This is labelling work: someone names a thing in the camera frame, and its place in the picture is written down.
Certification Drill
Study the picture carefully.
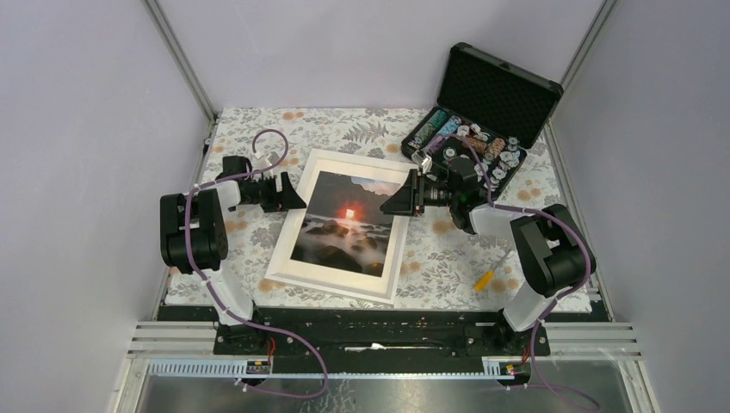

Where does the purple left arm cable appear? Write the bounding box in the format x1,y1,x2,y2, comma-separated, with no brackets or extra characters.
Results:
183,128,331,400

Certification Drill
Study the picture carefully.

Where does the yellow handled screwdriver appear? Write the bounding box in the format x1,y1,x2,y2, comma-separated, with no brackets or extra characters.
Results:
473,252,512,292

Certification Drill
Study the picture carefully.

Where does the white picture frame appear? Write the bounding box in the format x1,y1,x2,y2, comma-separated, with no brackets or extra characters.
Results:
264,149,411,305

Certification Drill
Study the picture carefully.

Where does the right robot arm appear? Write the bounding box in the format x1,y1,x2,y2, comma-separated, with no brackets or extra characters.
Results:
380,157,596,354

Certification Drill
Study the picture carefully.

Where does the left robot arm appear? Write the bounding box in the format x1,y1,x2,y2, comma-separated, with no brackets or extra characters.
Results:
159,156,306,354

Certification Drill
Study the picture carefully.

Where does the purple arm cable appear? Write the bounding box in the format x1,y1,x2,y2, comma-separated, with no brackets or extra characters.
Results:
424,134,603,413
183,128,331,400

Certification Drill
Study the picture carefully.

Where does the black poker chip case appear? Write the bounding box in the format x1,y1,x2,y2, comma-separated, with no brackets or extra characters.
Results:
400,42,564,200

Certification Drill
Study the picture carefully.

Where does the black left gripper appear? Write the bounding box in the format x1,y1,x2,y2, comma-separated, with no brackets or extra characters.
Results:
244,172,306,213

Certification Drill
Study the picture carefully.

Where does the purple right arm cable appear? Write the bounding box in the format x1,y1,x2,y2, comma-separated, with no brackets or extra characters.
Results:
424,134,603,413

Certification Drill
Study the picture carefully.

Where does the sunset landscape photo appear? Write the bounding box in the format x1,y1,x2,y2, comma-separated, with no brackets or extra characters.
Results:
291,171,399,278

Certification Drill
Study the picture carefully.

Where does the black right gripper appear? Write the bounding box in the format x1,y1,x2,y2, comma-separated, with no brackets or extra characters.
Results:
380,169,459,218

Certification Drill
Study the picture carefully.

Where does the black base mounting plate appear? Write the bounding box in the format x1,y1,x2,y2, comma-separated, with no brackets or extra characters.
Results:
157,305,609,374

